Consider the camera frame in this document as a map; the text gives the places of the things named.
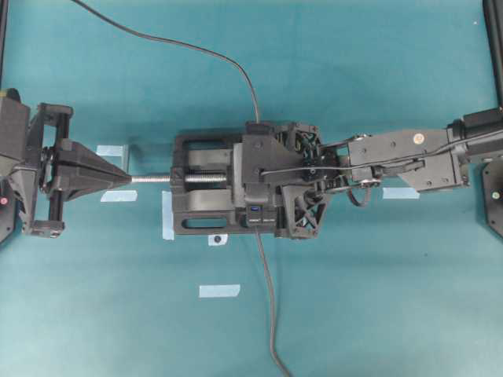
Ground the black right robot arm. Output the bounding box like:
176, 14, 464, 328
298, 108, 502, 235

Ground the blue tape strip far left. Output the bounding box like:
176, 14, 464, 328
96, 145, 123, 157

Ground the blue tape strip bottom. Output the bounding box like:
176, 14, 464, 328
199, 284, 240, 298

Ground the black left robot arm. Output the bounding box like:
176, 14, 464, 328
1, 88, 132, 240

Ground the tape patch with black dot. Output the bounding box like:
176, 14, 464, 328
207, 234, 228, 247

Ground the blue tape strip left lower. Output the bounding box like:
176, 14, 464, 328
101, 190, 138, 203

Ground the silver vise crank handle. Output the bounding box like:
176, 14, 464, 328
122, 143, 172, 185

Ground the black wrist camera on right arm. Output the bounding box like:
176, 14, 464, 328
241, 122, 304, 206

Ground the blue tape under vise left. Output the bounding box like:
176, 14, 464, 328
162, 191, 175, 241

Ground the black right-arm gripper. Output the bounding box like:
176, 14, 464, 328
274, 123, 342, 240

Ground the black frame rail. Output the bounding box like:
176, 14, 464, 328
0, 0, 9, 81
482, 0, 502, 108

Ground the black bench vise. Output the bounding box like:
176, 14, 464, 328
171, 129, 282, 235

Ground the blue tape strip right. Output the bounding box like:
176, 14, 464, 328
383, 187, 420, 199

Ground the blue tape strip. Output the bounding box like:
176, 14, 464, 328
101, 190, 138, 203
199, 284, 240, 298
383, 187, 420, 199
96, 145, 123, 157

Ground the black USB cable with plug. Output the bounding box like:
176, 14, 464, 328
70, 0, 261, 123

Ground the black frame rail left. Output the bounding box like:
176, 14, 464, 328
0, 0, 9, 81

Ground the black frame rail right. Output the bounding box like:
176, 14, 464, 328
482, 0, 502, 108

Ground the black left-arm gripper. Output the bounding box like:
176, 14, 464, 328
21, 103, 131, 238

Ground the black multiport USB hub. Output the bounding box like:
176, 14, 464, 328
242, 122, 275, 226

